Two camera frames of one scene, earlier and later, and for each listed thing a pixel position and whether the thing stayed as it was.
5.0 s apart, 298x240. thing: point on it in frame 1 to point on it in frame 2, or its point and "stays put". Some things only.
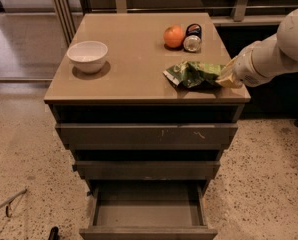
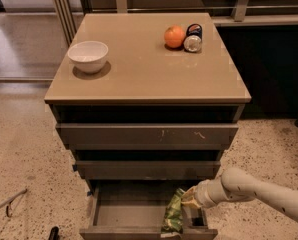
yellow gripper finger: x=224 y=77 to x=190 y=193
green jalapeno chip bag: x=187 y=74 to x=173 y=223
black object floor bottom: x=54 y=233 stays put
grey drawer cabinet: x=135 y=97 stays put
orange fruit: x=173 y=36 stays put
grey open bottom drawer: x=148 y=210 stays put
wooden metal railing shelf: x=232 y=5 stays put
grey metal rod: x=7 y=203 stays put
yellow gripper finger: x=230 y=82 to x=192 y=202
